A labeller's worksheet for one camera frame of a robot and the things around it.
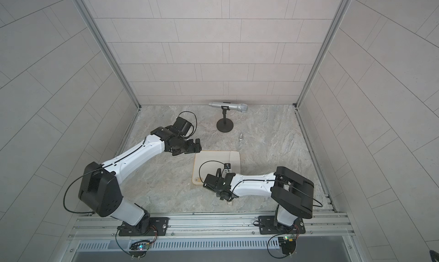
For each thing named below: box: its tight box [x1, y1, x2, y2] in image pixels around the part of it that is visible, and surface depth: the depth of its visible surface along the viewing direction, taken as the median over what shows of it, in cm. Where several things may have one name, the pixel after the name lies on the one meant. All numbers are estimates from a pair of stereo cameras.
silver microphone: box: [208, 101, 249, 113], surface depth 92 cm
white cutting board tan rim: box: [192, 150, 231, 186], surface depth 86 cm
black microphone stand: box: [216, 105, 234, 133], surface depth 107 cm
